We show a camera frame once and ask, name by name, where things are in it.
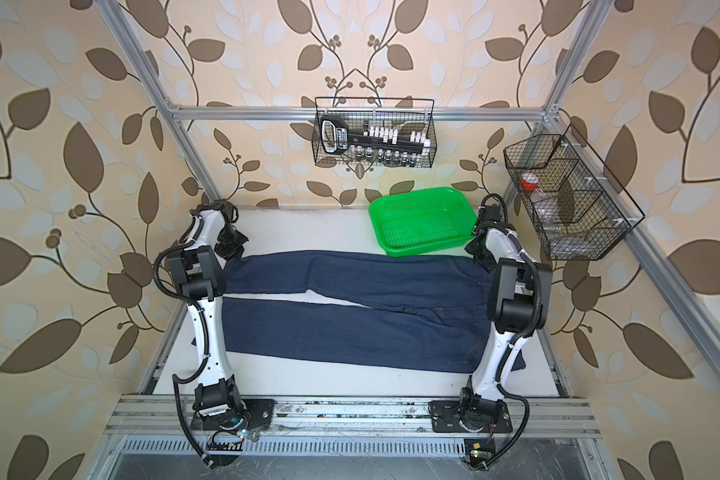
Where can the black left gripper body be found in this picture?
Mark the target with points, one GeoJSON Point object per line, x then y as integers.
{"type": "Point", "coordinates": [231, 244]}

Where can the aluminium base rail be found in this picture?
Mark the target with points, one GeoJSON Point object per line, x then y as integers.
{"type": "Point", "coordinates": [345, 426]}

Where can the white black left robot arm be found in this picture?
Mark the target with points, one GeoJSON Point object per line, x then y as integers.
{"type": "Point", "coordinates": [192, 271]}

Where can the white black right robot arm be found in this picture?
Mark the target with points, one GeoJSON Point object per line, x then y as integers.
{"type": "Point", "coordinates": [517, 306]}

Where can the green perforated plastic basket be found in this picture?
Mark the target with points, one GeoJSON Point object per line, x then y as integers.
{"type": "Point", "coordinates": [422, 221]}

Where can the black wire basket wall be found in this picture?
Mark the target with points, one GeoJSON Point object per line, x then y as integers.
{"type": "Point", "coordinates": [408, 114]}
{"type": "Point", "coordinates": [596, 210]}

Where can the red capped clear bottle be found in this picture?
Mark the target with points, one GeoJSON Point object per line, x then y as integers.
{"type": "Point", "coordinates": [543, 204]}

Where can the black wire basket right wall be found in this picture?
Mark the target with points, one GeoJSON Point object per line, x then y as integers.
{"type": "Point", "coordinates": [596, 210]}

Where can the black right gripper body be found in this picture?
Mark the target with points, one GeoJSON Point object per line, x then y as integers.
{"type": "Point", "coordinates": [481, 255]}

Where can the dark blue denim trousers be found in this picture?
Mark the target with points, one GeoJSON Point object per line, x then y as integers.
{"type": "Point", "coordinates": [426, 313]}

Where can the black wire basket back wall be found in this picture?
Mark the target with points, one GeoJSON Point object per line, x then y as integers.
{"type": "Point", "coordinates": [408, 114]}

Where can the black handheld tool in basket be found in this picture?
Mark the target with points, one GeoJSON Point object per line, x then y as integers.
{"type": "Point", "coordinates": [336, 137]}

